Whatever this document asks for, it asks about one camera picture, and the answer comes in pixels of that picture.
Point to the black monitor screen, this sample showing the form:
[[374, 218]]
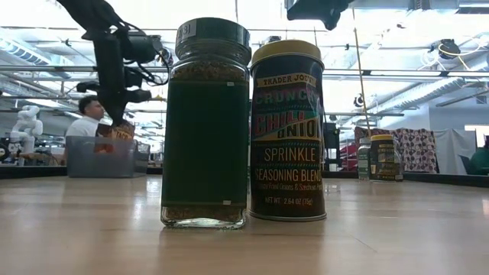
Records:
[[331, 141]]

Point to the small black ceiling reel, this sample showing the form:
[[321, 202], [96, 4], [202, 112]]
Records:
[[358, 101]]

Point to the grey translucent plastic bin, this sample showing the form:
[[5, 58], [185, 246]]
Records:
[[84, 160]]

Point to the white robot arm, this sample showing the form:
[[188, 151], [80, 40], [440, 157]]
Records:
[[26, 126]]

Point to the yellow-lidded seasoning tin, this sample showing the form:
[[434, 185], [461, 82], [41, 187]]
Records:
[[286, 153], [383, 158]]

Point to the brown taco seasoning packet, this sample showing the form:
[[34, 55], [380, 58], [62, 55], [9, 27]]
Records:
[[122, 133]]

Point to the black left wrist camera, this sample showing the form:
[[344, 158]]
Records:
[[143, 47]]

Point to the red white fabric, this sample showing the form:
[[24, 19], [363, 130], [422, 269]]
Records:
[[348, 153]]

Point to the grey cloth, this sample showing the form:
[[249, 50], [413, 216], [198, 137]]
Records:
[[454, 153]]

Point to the patterned cloth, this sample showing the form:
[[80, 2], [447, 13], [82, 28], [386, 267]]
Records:
[[416, 149]]

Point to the green-lidded glass spice jar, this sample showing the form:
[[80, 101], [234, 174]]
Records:
[[363, 162], [206, 145]]

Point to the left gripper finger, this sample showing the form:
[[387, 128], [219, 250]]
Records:
[[111, 110], [119, 110]]

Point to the person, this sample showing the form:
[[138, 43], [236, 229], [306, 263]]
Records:
[[86, 126]]

